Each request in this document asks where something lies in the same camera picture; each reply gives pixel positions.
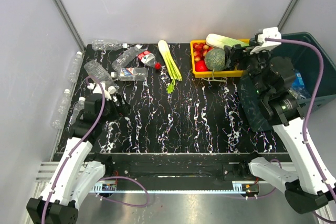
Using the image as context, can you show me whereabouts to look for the blue label crushed bottle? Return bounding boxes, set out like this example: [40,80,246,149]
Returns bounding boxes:
[289,69,311,100]

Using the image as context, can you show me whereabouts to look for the red apple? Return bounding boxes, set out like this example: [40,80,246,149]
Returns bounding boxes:
[195,60,209,72]

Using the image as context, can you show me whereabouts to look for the aluminium front rail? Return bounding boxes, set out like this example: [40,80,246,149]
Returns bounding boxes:
[35,162,302,195]

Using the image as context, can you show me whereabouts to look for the clear bottle blue red label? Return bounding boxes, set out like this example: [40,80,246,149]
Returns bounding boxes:
[111,68,148,81]

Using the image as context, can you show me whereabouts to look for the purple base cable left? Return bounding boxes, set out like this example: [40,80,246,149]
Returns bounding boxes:
[96,176,151,208]

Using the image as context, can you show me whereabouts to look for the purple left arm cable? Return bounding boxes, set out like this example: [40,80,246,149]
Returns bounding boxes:
[41,75,106,224]

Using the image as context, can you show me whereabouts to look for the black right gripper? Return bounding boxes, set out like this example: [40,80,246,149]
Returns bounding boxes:
[224,41,272,97]

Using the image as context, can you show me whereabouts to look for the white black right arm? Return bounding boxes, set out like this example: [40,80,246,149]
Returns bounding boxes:
[224,45,335,214]

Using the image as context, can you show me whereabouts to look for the aluminium frame post left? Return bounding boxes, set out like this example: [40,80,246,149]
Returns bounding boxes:
[52,0,86,51]

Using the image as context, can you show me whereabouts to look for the red label crushed bottle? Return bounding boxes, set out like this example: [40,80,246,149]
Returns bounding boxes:
[137,50,161,70]

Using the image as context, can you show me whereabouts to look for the yellow plastic tray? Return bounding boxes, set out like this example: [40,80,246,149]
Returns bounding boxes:
[190,39,249,78]

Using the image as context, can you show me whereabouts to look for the clear crushed bottle middle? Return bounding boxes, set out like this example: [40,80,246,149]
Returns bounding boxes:
[112,45,142,71]

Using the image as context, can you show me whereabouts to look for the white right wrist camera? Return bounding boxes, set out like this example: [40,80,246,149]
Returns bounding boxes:
[250,27,281,55]

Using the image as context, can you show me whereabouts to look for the clear bottle back row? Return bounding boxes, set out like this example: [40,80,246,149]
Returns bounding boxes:
[92,39,128,51]

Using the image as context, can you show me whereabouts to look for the napa cabbage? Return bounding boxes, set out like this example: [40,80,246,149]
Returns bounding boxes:
[205,34,249,49]

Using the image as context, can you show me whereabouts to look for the green netted melon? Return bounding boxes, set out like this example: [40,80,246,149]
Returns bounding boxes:
[204,48,226,71]

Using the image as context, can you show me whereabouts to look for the clear bottle near left arm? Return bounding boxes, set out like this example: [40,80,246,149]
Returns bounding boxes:
[70,97,86,126]

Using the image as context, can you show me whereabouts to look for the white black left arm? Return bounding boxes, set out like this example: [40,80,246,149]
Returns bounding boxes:
[26,93,130,223]

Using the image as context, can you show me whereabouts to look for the clear ribbed bottle white cap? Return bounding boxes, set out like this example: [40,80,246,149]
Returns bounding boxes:
[84,60,117,94]

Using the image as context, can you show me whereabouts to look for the dark green plastic bin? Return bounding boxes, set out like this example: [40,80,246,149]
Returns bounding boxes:
[238,32,335,132]

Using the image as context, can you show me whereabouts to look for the celery stalk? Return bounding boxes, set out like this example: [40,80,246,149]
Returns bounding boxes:
[158,40,182,94]

